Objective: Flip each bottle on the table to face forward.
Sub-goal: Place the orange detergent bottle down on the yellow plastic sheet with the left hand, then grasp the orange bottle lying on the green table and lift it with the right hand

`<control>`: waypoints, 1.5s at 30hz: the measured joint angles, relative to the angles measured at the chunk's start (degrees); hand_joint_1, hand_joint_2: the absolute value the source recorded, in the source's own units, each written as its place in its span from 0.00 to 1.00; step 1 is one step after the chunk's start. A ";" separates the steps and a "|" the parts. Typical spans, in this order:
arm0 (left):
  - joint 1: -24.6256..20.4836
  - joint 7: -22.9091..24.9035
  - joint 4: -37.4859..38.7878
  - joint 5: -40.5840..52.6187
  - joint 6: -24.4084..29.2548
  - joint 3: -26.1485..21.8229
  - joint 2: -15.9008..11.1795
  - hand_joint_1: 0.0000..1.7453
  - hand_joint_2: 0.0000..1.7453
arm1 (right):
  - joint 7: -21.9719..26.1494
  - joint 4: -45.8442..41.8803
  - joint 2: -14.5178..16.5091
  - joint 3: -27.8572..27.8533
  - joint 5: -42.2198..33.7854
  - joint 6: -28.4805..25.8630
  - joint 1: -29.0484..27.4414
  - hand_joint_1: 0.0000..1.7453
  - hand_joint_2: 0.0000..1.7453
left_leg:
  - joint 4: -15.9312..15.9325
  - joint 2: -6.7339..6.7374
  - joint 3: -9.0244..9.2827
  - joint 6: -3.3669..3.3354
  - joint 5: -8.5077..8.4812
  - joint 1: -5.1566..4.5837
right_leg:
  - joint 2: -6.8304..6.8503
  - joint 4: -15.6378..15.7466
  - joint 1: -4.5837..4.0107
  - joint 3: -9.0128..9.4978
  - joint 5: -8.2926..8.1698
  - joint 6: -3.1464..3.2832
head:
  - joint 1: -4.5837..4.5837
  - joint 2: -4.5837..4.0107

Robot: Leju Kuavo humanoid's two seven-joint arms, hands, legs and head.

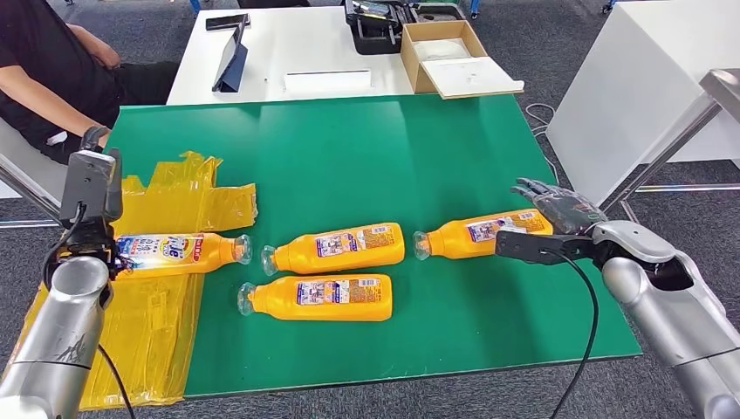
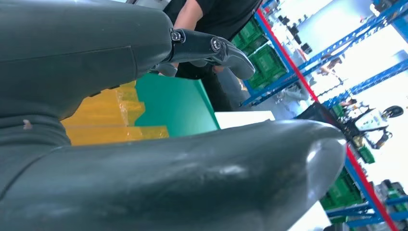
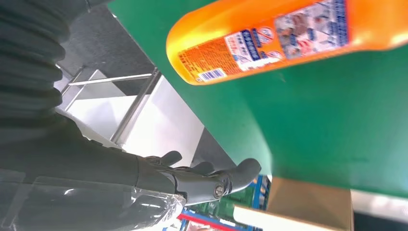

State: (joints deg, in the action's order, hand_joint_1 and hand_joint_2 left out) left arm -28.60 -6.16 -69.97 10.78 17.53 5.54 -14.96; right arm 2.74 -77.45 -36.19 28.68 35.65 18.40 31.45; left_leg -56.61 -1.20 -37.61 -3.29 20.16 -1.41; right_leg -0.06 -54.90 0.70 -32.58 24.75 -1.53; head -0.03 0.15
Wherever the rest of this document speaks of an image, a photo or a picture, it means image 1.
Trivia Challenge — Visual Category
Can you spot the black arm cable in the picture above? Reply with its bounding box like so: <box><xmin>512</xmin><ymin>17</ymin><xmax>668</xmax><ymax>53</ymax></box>
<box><xmin>540</xmin><ymin>247</ymin><xmax>600</xmax><ymax>419</ymax></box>
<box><xmin>41</xmin><ymin>202</ymin><xmax>137</xmax><ymax>419</ymax></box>

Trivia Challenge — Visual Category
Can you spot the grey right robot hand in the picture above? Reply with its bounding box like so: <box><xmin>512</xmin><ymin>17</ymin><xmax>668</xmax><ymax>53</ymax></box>
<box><xmin>510</xmin><ymin>177</ymin><xmax>609</xmax><ymax>237</ymax></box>

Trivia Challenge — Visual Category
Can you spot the grey metal bench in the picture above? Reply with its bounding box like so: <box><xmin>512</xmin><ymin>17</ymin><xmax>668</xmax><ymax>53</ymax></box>
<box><xmin>0</xmin><ymin>118</ymin><xmax>88</xmax><ymax>230</ymax></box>

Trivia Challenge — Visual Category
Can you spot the white floor cable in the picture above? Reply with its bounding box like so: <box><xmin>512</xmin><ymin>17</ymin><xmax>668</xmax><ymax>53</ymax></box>
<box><xmin>523</xmin><ymin>102</ymin><xmax>561</xmax><ymax>186</ymax></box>

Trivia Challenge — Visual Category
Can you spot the white foam lid board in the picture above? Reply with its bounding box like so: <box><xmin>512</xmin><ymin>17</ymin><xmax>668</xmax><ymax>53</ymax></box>
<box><xmin>420</xmin><ymin>56</ymin><xmax>525</xmax><ymax>100</ymax></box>

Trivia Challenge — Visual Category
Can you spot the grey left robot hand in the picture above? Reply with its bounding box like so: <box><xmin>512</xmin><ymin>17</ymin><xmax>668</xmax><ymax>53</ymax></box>
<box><xmin>79</xmin><ymin>125</ymin><xmax>112</xmax><ymax>154</ymax></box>

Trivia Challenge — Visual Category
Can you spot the person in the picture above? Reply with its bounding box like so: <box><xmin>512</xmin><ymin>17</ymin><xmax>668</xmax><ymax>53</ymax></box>
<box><xmin>0</xmin><ymin>0</ymin><xmax>181</xmax><ymax>166</ymax></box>

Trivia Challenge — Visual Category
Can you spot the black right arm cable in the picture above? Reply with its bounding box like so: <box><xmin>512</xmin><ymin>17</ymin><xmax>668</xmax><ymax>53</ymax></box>
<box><xmin>540</xmin><ymin>247</ymin><xmax>600</xmax><ymax>419</ymax></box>

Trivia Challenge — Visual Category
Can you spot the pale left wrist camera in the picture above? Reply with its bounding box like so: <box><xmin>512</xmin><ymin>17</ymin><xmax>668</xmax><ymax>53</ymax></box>
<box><xmin>58</xmin><ymin>148</ymin><xmax>124</xmax><ymax>232</ymax></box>

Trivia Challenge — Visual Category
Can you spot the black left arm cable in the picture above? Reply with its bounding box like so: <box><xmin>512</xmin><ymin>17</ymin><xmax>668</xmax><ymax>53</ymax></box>
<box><xmin>41</xmin><ymin>202</ymin><xmax>137</xmax><ymax>419</ymax></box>

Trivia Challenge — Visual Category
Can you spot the yellow plastic sheet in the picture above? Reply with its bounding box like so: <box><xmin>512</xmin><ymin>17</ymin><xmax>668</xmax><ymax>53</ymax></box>
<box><xmin>0</xmin><ymin>151</ymin><xmax>258</xmax><ymax>412</ymax></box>

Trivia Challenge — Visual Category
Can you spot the black tool case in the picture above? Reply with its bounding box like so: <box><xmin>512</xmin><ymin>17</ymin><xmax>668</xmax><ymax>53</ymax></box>
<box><xmin>344</xmin><ymin>0</ymin><xmax>469</xmax><ymax>56</ymax></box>

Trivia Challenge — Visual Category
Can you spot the orange detergent bottle clear cap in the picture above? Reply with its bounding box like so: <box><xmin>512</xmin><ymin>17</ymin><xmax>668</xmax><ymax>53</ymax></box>
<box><xmin>412</xmin><ymin>208</ymin><xmax>554</xmax><ymax>261</ymax></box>
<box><xmin>260</xmin><ymin>222</ymin><xmax>406</xmax><ymax>277</ymax></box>
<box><xmin>113</xmin><ymin>232</ymin><xmax>254</xmax><ymax>281</ymax></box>
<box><xmin>236</xmin><ymin>273</ymin><xmax>394</xmax><ymax>323</ymax></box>

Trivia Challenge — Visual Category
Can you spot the brown cardboard box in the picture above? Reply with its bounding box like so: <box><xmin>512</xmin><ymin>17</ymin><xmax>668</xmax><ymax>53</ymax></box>
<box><xmin>400</xmin><ymin>20</ymin><xmax>488</xmax><ymax>97</ymax></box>

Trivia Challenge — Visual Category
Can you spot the white foam pad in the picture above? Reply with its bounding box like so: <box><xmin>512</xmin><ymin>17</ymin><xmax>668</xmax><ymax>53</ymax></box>
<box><xmin>412</xmin><ymin>38</ymin><xmax>470</xmax><ymax>63</ymax></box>

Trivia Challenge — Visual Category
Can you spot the steel frame table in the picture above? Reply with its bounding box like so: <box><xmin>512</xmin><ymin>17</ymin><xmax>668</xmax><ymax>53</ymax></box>
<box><xmin>598</xmin><ymin>68</ymin><xmax>740</xmax><ymax>227</ymax></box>

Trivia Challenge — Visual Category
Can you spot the black phone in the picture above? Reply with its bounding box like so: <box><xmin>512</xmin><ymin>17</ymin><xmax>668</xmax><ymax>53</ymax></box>
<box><xmin>205</xmin><ymin>13</ymin><xmax>251</xmax><ymax>31</ymax></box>

